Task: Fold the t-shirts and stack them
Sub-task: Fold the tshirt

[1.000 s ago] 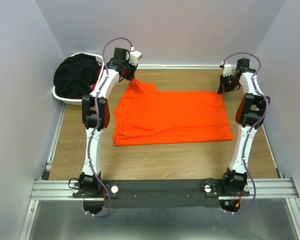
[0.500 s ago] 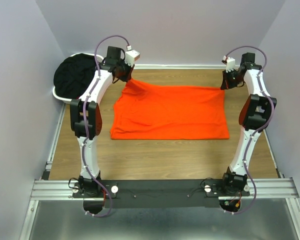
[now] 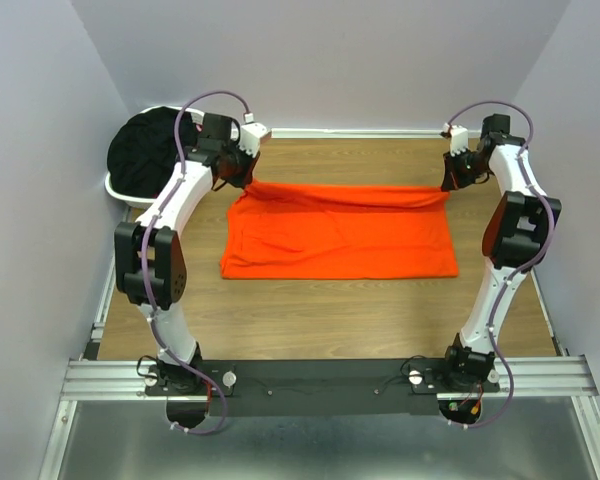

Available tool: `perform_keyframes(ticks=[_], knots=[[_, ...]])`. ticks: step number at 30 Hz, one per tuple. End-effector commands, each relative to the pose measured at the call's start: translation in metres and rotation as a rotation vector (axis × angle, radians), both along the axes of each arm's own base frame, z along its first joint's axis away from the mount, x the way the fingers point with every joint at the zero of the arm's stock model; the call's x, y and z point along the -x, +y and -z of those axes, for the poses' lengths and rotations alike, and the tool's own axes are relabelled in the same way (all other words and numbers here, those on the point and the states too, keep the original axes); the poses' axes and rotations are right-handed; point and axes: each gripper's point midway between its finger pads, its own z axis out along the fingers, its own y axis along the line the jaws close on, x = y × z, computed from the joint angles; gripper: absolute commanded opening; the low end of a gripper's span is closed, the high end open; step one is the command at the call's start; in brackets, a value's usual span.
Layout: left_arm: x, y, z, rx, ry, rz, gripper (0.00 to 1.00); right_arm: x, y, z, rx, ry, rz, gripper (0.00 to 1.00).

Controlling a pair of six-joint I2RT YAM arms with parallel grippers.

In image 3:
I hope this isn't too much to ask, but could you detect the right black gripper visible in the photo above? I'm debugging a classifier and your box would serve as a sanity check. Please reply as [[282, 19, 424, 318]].
[[440, 147, 490, 192]]

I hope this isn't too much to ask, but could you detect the orange t-shirt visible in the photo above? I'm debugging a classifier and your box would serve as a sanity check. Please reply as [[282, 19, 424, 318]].
[[220, 182, 459, 280]]

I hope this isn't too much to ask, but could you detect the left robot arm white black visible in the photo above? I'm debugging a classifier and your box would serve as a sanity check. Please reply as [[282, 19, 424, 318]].
[[114, 110, 271, 395]]

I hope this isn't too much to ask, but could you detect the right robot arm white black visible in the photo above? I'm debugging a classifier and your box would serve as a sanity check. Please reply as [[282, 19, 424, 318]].
[[439, 114, 562, 392]]

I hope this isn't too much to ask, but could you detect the white laundry basket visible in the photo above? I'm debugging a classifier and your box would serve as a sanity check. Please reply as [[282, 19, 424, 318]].
[[105, 106, 212, 209]]

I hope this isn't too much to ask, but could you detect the black garment in basket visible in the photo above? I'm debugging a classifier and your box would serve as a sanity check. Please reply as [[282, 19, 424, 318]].
[[107, 107, 179, 199]]

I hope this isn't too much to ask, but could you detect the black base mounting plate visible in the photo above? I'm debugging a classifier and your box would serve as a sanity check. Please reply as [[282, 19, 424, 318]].
[[136, 355, 500, 427]]

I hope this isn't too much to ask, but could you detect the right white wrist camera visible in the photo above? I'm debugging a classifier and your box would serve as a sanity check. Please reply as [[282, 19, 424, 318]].
[[440, 123, 469, 157]]

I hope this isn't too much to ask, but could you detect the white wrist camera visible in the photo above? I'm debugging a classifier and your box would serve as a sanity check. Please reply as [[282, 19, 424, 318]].
[[238, 112, 272, 158], [440, 123, 469, 157]]

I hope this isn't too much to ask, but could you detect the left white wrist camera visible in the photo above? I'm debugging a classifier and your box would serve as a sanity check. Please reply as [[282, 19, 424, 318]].
[[238, 112, 272, 158]]

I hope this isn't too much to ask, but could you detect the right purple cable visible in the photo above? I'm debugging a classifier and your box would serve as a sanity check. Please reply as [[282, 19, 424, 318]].
[[441, 100, 554, 431]]

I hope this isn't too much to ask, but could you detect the aluminium rail frame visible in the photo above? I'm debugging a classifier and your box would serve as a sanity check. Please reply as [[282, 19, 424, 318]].
[[37, 127, 600, 480]]

